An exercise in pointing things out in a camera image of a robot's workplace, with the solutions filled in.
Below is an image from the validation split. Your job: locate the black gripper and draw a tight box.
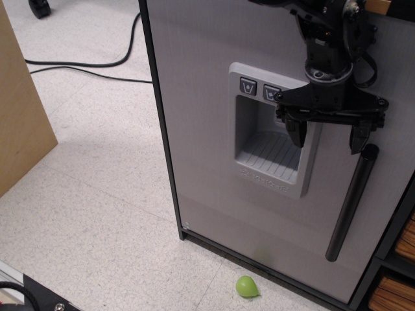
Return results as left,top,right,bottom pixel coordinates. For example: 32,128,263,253
274,82,388,155

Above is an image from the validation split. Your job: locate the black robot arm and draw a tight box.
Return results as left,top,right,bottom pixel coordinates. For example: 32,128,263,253
258,1,388,154

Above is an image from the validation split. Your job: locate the dark grey fridge cabinet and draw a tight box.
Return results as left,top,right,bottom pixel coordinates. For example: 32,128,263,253
137,0,415,311

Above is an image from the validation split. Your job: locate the wooden board top right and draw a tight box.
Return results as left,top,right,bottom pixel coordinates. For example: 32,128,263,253
365,0,392,16

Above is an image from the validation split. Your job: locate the wicker basket upper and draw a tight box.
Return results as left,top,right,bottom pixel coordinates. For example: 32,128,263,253
394,211,415,264

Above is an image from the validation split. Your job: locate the wicker basket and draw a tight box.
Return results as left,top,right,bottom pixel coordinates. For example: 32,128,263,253
368,276,414,311
394,211,415,264

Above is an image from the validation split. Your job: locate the grey side shelf unit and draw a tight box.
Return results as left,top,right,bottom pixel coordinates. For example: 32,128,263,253
349,178,414,310

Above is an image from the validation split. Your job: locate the wicker basket lower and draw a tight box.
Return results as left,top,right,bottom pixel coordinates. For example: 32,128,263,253
368,276,414,311

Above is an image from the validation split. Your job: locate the small green toy pear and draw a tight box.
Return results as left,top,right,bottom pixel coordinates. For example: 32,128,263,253
235,275,261,298

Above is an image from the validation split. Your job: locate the light wooden panel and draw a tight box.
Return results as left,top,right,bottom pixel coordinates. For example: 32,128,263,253
1,4,58,195

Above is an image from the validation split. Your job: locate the black caster wheel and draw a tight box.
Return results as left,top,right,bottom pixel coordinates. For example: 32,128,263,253
28,0,51,19

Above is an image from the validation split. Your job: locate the black fridge door handle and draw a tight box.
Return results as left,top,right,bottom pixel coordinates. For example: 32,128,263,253
326,144,380,262

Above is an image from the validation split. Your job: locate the thick black floor cable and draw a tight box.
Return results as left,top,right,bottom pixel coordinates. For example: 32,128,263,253
25,12,142,69

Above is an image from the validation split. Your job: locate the thin black floor cable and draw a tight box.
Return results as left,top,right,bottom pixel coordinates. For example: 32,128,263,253
29,65,153,84

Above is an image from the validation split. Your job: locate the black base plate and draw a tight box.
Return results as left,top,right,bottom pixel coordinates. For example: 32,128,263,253
23,274,80,311

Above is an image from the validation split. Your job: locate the black braided cable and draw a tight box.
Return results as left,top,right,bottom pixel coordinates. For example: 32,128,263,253
0,280,40,311

